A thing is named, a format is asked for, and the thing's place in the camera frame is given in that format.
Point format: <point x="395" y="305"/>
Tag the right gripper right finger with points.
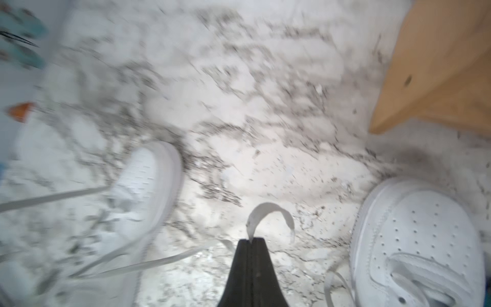
<point x="266" y="290"/>

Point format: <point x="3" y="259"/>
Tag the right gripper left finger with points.
<point x="238" y="289"/>

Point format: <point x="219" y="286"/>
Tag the white sneaker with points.
<point x="107" y="267"/>
<point x="415" y="245"/>

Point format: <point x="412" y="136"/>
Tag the wooden shelf stand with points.
<point x="440" y="69"/>

